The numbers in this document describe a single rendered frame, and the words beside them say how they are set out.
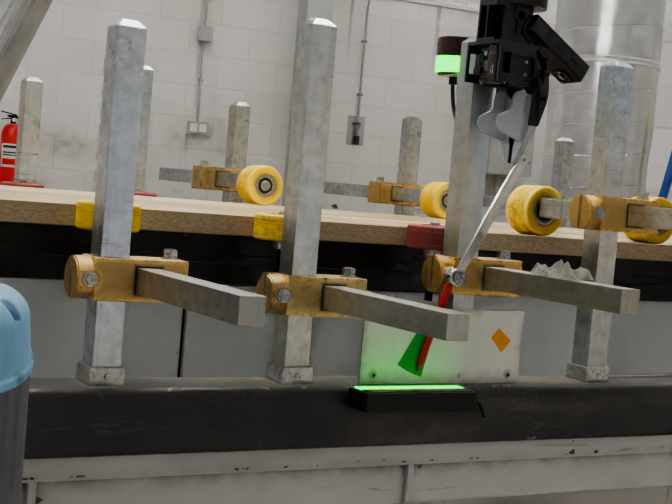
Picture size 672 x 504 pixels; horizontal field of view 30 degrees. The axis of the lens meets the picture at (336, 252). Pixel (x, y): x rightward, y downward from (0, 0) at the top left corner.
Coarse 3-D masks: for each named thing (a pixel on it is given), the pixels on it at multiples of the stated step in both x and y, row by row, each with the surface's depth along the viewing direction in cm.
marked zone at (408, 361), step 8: (416, 336) 165; (424, 336) 166; (416, 344) 165; (408, 352) 165; (416, 352) 165; (400, 360) 164; (408, 360) 165; (416, 360) 166; (408, 368) 165; (416, 368) 166
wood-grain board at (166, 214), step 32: (0, 192) 182; (32, 192) 198; (64, 192) 216; (64, 224) 159; (160, 224) 166; (192, 224) 168; (224, 224) 170; (320, 224) 178; (352, 224) 181; (384, 224) 189; (640, 256) 210
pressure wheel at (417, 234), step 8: (408, 224) 183; (416, 224) 181; (424, 224) 185; (432, 224) 182; (408, 232) 182; (416, 232) 180; (424, 232) 180; (432, 232) 179; (440, 232) 179; (408, 240) 182; (416, 240) 180; (424, 240) 180; (432, 240) 179; (440, 240) 179; (416, 248) 181; (424, 248) 180; (432, 248) 179; (440, 248) 179; (424, 256) 183; (424, 296) 184; (432, 296) 183
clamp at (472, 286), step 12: (432, 264) 169; (444, 264) 167; (456, 264) 167; (480, 264) 170; (492, 264) 171; (504, 264) 172; (516, 264) 173; (432, 276) 168; (468, 276) 169; (480, 276) 170; (432, 288) 168; (456, 288) 168; (468, 288) 169; (480, 288) 170
